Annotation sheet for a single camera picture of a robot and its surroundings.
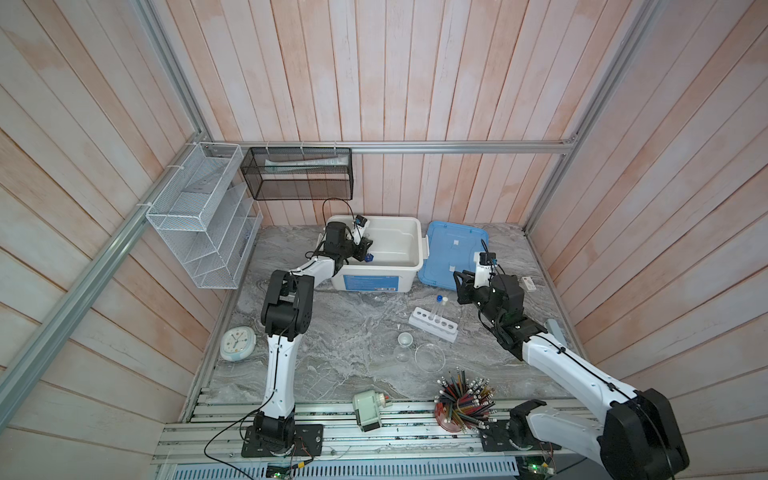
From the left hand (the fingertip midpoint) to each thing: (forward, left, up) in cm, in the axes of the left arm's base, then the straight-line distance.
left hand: (369, 242), depth 105 cm
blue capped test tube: (-28, -21, +4) cm, 35 cm away
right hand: (-21, -26, +11) cm, 35 cm away
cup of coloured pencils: (-54, -23, +4) cm, 59 cm away
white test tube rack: (-30, -22, -5) cm, 38 cm away
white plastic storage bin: (0, -10, -3) cm, 11 cm away
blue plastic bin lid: (+4, -32, -8) cm, 33 cm away
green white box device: (-53, 0, -4) cm, 53 cm away
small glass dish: (-33, -11, -8) cm, 36 cm away
